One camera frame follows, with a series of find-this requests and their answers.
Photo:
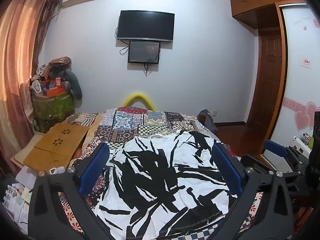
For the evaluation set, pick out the black wall television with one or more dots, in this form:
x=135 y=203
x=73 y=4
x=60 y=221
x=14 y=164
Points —
x=145 y=25

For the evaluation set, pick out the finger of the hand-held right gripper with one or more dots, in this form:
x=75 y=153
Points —
x=275 y=146
x=255 y=161

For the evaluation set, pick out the black and white t-shirt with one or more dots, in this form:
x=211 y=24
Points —
x=150 y=180

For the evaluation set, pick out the brown wooden door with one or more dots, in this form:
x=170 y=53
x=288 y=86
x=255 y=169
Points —
x=267 y=80

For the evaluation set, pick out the yellow curved foam tube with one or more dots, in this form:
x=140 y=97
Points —
x=137 y=97

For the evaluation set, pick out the white and red label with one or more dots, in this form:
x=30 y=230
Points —
x=306 y=62

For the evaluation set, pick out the green patterned bag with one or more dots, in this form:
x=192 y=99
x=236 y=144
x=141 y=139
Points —
x=53 y=106

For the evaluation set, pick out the orange box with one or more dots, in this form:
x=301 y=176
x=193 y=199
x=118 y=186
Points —
x=56 y=92

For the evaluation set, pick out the brown bag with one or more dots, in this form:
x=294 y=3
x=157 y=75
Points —
x=60 y=62

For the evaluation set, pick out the pile of white papers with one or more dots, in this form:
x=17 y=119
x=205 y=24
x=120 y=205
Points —
x=17 y=202

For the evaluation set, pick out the small red box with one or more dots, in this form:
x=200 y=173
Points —
x=58 y=81

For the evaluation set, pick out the patchwork printed blanket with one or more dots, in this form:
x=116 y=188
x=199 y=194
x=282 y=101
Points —
x=130 y=122

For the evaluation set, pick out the orange pink curtain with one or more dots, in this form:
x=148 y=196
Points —
x=17 y=55

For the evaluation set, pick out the white wall socket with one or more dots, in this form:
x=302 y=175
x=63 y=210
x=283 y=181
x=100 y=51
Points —
x=214 y=113

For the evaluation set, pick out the pink heart stickers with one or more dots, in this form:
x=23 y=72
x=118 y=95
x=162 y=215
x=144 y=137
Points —
x=303 y=116

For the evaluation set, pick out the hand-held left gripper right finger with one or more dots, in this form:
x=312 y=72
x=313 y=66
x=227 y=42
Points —
x=227 y=166

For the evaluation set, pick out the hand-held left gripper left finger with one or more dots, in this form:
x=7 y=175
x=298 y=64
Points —
x=95 y=166

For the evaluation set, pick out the wooden wardrobe with white door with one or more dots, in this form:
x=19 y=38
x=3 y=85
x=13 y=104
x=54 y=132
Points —
x=297 y=42

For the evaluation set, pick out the wooden lap desk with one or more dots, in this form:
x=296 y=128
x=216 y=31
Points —
x=57 y=147

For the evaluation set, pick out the small black wall monitor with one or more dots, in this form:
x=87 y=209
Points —
x=144 y=51

